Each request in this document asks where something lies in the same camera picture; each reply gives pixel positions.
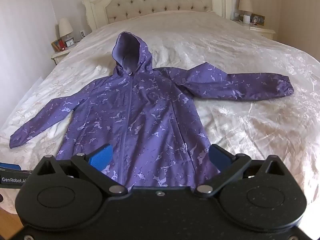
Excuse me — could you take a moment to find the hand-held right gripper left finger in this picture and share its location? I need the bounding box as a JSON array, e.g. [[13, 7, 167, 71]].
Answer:
[[36, 144, 127, 196]]

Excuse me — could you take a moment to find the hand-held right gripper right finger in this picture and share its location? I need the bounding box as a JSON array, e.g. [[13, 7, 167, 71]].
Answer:
[[194, 144, 286, 197]]

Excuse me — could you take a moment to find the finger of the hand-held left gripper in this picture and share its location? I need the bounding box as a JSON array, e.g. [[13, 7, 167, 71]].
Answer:
[[0, 162, 21, 172]]

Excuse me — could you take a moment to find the purple patterned hooded jacket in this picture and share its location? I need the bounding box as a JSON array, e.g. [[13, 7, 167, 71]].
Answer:
[[9, 31, 294, 193]]

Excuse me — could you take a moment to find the cream satin bedspread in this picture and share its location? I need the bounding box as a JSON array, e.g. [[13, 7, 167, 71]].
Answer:
[[0, 10, 320, 205]]

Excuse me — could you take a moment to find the cream nightstand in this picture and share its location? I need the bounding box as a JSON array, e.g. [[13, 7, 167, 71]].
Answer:
[[51, 46, 76, 66], [234, 20, 276, 40]]

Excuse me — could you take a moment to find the cream table lamp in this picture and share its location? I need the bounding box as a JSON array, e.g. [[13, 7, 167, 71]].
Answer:
[[59, 18, 74, 41], [238, 0, 254, 15]]

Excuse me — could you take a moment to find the red picture frame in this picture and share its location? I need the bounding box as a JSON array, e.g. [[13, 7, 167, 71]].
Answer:
[[51, 38, 66, 53]]

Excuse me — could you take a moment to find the wooden photo frame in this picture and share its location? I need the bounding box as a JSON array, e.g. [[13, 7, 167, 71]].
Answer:
[[251, 13, 265, 26]]

